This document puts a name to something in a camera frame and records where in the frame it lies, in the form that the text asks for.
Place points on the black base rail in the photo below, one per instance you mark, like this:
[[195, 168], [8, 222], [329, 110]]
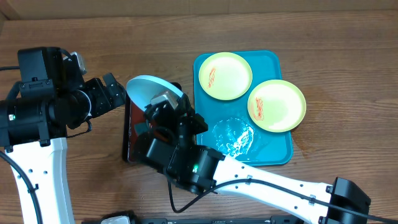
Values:
[[129, 217]]

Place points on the light blue plate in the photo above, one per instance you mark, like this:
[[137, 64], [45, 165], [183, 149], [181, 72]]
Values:
[[141, 89]]

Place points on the wet sponge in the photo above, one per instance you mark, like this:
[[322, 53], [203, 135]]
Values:
[[141, 128]]

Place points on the yellow plate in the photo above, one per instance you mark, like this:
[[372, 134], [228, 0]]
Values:
[[276, 106], [225, 76]]

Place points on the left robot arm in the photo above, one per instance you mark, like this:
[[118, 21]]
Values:
[[51, 98]]

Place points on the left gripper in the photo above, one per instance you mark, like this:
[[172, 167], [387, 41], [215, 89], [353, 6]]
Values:
[[95, 88]]

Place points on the yellow plate top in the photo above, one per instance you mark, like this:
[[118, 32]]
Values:
[[225, 76]]

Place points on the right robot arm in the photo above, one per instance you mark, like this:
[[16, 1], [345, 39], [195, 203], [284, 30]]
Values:
[[167, 145]]

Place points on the black tray with red water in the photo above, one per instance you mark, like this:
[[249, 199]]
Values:
[[132, 116]]

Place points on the teal plastic tray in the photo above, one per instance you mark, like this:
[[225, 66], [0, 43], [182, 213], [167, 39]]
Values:
[[230, 128]]

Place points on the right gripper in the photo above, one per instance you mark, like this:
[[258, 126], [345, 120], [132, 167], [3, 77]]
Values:
[[185, 116]]

